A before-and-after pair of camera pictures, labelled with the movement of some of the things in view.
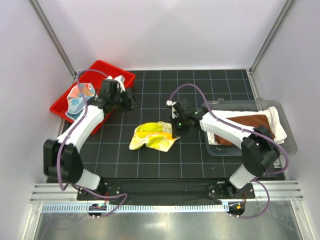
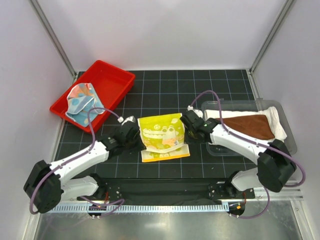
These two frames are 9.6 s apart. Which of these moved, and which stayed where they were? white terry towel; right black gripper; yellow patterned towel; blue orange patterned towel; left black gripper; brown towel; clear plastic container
Moved: left black gripper; yellow patterned towel; right black gripper
Stayed: clear plastic container; white terry towel; blue orange patterned towel; brown towel
